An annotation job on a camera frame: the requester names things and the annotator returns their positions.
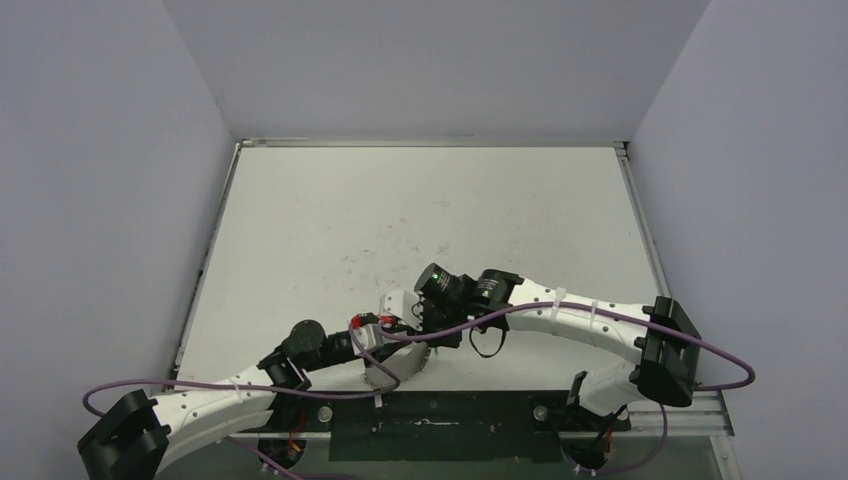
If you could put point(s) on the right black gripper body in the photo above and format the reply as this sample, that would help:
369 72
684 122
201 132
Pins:
427 315

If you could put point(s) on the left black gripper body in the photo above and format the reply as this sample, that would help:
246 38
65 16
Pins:
377 353

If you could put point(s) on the metal key holder ring plate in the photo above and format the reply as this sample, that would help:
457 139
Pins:
400 362

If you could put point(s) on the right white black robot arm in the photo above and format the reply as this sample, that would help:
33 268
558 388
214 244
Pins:
656 344

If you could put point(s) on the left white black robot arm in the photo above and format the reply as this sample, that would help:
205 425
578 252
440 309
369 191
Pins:
141 434

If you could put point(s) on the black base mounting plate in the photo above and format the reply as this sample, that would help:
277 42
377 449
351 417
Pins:
452 426

